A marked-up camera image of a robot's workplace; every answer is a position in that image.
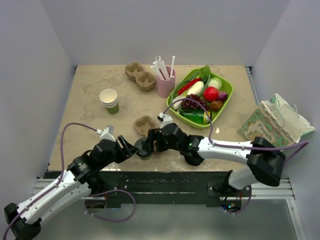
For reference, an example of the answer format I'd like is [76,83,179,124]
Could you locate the black plastic cup lid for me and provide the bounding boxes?
[134,138,152,156]

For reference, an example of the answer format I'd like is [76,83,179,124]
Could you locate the brown pulp cup carrier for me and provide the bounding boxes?
[133,115,158,137]

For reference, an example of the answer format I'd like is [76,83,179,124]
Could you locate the printed paper takeout bag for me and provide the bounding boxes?
[237,93,315,148]

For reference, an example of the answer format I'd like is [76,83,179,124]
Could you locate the green paper coffee cup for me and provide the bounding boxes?
[139,154,152,161]

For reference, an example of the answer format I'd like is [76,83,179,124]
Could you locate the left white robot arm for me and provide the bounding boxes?
[4,136,139,240]

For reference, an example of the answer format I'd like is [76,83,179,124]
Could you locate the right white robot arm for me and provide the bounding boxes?
[142,123,286,197]

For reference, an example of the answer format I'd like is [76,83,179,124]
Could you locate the green plastic tray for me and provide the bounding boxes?
[166,65,234,129]

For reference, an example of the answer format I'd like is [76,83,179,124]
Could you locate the stack of black lids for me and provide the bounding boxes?
[184,156,204,166]

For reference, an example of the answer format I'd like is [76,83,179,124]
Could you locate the green glass bottle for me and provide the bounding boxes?
[179,110,212,124]

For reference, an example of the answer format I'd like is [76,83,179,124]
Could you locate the purple grape bunch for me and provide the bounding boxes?
[181,94,209,111]

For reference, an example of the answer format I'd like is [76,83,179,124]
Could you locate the red chili pepper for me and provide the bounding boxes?
[177,78,202,95]

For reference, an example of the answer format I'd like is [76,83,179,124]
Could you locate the pink straw holder cup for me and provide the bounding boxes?
[156,70,176,99]

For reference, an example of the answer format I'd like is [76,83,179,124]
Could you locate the stack of paper cups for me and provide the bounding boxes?
[99,88,120,115]

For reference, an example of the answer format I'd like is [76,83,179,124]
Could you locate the white radish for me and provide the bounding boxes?
[187,80,205,96]

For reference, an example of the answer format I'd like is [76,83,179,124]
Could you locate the red tomato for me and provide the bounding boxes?
[203,86,219,102]

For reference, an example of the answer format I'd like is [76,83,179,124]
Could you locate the stack of pulp carriers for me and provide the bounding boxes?
[124,62,156,92]

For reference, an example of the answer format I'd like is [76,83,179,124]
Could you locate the green cabbage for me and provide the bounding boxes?
[207,77,223,91]

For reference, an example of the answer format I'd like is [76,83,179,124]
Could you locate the green leafy vegetable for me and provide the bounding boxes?
[198,65,211,84]

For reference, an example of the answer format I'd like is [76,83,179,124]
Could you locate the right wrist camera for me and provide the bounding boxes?
[157,112,173,129]

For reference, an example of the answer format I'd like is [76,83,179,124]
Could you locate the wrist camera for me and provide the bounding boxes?
[96,125,116,142]
[157,112,173,129]

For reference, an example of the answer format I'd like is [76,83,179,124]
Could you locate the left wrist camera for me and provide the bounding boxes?
[96,125,116,142]

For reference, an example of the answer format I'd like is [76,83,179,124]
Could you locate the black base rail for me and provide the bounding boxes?
[34,169,296,208]

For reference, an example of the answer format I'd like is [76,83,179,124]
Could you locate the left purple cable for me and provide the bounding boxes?
[2,122,100,240]

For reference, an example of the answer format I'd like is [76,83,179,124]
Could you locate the purple cable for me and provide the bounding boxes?
[2,122,100,240]
[162,97,310,163]

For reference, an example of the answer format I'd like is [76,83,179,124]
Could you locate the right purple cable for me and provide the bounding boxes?
[162,97,310,163]

